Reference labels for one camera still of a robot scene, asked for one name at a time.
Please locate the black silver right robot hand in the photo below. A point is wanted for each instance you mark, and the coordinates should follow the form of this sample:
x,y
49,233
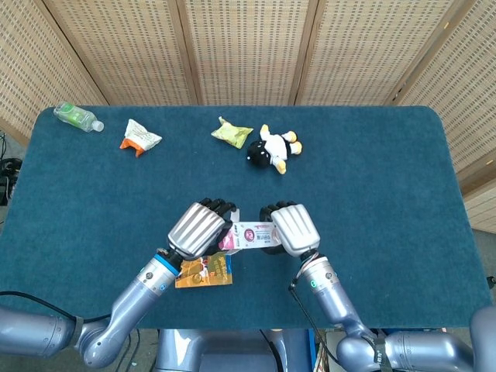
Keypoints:
x,y
296,230

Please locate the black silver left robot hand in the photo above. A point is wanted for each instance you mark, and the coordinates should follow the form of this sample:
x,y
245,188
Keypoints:
x,y
195,232

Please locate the white pink toothpaste box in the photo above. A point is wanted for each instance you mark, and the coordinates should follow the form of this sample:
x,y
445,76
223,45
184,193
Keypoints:
x,y
252,234

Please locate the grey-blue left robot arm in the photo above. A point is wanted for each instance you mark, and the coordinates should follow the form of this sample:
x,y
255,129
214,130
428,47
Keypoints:
x,y
135,298

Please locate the orange snack packet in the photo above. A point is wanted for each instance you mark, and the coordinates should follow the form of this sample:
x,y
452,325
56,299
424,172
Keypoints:
x,y
211,273

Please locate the blue table mat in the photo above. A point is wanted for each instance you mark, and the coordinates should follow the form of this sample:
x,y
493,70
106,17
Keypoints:
x,y
372,201

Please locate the black white plush toy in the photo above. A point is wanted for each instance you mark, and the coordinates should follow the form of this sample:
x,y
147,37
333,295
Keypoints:
x,y
273,149

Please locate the yellow-green snack bag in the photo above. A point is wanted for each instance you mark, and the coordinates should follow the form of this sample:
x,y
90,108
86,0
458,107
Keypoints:
x,y
231,133

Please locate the white orange snack bag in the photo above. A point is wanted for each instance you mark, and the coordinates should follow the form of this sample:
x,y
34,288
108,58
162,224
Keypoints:
x,y
139,136

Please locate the grey-blue robot torso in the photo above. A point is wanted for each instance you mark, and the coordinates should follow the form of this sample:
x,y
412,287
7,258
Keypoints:
x,y
217,350

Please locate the clear bottle with green label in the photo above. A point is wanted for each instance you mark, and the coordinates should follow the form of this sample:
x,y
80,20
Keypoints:
x,y
75,116

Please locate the wooden rattan folding screen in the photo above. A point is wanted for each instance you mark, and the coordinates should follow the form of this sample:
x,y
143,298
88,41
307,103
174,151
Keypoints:
x,y
248,50

